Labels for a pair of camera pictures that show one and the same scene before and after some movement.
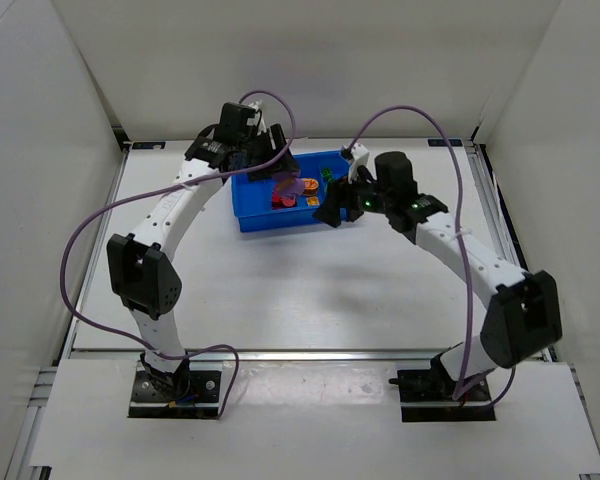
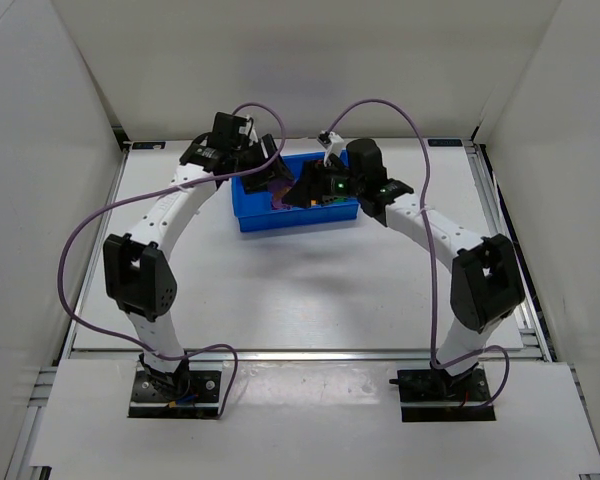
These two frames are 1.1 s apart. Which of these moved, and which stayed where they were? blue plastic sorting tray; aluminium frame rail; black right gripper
Moved: black right gripper
Stayed: aluminium frame rail; blue plastic sorting tray
